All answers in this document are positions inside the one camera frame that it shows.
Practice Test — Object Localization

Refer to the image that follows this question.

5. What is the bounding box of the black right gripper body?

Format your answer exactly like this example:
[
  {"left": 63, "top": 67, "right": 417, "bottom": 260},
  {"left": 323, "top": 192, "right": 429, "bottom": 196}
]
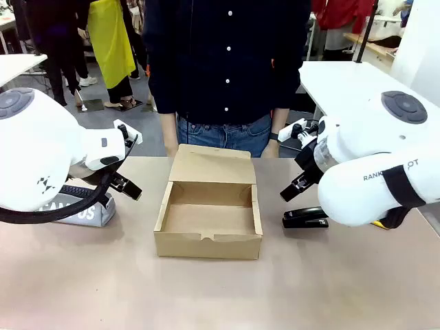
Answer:
[{"left": 294, "top": 137, "right": 326, "bottom": 182}]

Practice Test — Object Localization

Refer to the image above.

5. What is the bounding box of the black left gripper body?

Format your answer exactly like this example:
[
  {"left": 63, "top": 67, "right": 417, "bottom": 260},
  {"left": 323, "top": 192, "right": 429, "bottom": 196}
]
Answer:
[{"left": 74, "top": 162, "right": 122, "bottom": 189}]

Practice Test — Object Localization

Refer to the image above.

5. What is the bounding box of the brown cardboard box with lid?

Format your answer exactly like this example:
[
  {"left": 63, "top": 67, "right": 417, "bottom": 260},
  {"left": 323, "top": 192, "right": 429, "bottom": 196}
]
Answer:
[{"left": 153, "top": 143, "right": 264, "bottom": 261}]

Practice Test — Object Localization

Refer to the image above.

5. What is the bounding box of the person's bare left forearm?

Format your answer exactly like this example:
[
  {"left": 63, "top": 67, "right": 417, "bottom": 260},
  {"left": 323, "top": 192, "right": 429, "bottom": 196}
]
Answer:
[{"left": 269, "top": 108, "right": 289, "bottom": 135}]

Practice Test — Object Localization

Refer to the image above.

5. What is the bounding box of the person's bare right forearm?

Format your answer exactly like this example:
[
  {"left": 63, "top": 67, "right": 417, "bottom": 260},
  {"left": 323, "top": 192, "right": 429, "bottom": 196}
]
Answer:
[{"left": 159, "top": 111, "right": 179, "bottom": 148}]

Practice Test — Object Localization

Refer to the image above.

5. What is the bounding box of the person's left hand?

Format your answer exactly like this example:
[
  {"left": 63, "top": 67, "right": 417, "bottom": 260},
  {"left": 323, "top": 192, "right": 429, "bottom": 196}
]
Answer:
[{"left": 261, "top": 139, "right": 281, "bottom": 159}]

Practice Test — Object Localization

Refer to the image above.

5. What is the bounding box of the grey zip pouch white lettering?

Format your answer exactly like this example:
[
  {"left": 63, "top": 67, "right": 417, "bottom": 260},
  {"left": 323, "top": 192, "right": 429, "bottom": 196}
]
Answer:
[{"left": 51, "top": 184, "right": 117, "bottom": 228}]

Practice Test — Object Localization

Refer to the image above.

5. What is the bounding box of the black stapler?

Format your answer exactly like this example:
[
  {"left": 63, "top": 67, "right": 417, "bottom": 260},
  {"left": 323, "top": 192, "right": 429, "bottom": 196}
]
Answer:
[{"left": 282, "top": 206, "right": 330, "bottom": 230}]

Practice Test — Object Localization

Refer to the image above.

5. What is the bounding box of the white table with grey legs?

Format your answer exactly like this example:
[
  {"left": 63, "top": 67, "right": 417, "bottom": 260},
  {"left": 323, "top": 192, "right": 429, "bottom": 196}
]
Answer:
[{"left": 297, "top": 60, "right": 406, "bottom": 121}]

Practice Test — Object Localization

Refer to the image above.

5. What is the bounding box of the person in dark buttoned shirt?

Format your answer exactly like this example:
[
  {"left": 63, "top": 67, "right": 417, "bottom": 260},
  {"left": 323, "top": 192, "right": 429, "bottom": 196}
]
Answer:
[{"left": 141, "top": 0, "right": 312, "bottom": 158}]

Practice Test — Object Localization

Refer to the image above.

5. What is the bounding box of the wooden top workbench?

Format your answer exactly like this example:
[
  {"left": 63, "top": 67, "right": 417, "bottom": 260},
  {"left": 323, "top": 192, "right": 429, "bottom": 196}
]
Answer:
[{"left": 342, "top": 32, "right": 399, "bottom": 63}]

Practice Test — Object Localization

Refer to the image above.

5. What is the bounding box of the bystander in yellow apron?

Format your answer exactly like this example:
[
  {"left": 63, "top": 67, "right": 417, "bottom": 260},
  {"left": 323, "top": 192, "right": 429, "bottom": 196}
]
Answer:
[{"left": 77, "top": 0, "right": 145, "bottom": 109}]

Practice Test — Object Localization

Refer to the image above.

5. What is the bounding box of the black pole stand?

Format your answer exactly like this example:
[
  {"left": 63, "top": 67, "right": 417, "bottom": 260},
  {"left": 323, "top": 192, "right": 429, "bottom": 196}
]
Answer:
[{"left": 353, "top": 0, "right": 379, "bottom": 65}]

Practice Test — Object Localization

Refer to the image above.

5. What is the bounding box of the white table with thin legs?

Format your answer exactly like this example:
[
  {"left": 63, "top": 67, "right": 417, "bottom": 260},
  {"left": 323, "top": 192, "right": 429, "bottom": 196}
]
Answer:
[{"left": 0, "top": 54, "right": 48, "bottom": 89}]

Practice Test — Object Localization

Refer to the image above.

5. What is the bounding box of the bystander in black clothes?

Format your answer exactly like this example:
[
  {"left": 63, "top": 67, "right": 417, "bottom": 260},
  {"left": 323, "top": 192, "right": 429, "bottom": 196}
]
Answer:
[{"left": 25, "top": 0, "right": 90, "bottom": 107}]

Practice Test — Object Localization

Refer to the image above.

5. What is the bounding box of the bystander in red jacket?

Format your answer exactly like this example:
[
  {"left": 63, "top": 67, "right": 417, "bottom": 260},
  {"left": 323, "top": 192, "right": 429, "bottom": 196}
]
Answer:
[{"left": 311, "top": 0, "right": 379, "bottom": 61}]

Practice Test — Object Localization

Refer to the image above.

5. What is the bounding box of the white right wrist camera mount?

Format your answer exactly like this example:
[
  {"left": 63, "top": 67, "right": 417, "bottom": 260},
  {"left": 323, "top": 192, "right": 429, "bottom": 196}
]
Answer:
[{"left": 277, "top": 118, "right": 320, "bottom": 145}]

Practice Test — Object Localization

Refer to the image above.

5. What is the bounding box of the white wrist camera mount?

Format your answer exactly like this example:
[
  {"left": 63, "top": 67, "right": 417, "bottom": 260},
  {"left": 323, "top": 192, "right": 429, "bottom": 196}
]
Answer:
[
  {"left": 113, "top": 118, "right": 143, "bottom": 149},
  {"left": 277, "top": 118, "right": 320, "bottom": 145}
]

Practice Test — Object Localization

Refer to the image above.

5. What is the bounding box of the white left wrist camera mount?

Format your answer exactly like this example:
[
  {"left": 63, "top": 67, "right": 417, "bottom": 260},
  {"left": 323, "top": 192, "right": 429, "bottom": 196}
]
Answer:
[{"left": 113, "top": 118, "right": 143, "bottom": 149}]

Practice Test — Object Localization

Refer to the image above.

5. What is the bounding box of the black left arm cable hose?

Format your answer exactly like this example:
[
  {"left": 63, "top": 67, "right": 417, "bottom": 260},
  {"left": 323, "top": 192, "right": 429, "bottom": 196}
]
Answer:
[{"left": 0, "top": 133, "right": 139, "bottom": 225}]

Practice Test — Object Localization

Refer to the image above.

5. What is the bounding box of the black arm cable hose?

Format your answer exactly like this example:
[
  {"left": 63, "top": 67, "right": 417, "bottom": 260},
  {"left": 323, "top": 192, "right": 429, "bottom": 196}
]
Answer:
[
  {"left": 379, "top": 205, "right": 419, "bottom": 230},
  {"left": 0, "top": 133, "right": 139, "bottom": 225}
]

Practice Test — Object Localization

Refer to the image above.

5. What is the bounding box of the black strap on right arm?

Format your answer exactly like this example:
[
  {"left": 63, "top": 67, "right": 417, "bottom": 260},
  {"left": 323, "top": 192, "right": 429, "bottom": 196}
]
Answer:
[{"left": 382, "top": 164, "right": 427, "bottom": 209}]

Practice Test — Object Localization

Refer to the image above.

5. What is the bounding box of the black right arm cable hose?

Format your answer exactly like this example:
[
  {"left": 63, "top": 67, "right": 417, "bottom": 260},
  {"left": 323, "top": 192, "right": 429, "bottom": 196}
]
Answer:
[{"left": 379, "top": 205, "right": 419, "bottom": 230}]

